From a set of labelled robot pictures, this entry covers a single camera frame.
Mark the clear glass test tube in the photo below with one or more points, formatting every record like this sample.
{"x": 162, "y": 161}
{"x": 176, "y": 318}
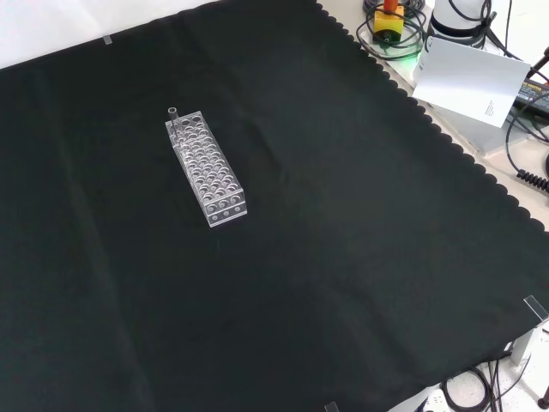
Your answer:
{"x": 173, "y": 115}

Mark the clear acrylic test tube rack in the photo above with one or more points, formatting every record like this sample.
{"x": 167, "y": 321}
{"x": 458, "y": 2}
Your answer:
{"x": 206, "y": 171}

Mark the black scalloped-edge cloth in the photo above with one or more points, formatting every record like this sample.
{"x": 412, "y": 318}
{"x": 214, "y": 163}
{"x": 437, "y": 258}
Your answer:
{"x": 300, "y": 257}

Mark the clear tape strip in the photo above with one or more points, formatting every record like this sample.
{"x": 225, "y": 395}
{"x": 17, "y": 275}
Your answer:
{"x": 331, "y": 407}
{"x": 536, "y": 307}
{"x": 107, "y": 40}

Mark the yellow stop button box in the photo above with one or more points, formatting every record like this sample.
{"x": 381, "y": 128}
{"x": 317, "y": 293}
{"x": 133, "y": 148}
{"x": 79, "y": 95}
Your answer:
{"x": 388, "y": 25}

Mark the pale white board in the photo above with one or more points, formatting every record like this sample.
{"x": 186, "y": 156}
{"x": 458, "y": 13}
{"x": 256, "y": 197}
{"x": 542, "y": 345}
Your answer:
{"x": 467, "y": 81}

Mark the white power strip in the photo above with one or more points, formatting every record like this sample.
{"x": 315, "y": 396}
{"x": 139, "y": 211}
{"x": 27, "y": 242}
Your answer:
{"x": 431, "y": 401}

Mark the black box with yellow print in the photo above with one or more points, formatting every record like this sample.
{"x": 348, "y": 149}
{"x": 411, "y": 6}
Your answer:
{"x": 534, "y": 97}

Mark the black tripod leg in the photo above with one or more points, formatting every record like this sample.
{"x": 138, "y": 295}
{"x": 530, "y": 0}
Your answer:
{"x": 538, "y": 64}

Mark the grey base plate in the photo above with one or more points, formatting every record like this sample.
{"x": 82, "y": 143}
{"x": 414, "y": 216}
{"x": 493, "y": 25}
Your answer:
{"x": 480, "y": 135}

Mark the silver metal bench frame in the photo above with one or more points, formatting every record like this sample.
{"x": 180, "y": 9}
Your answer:
{"x": 528, "y": 343}

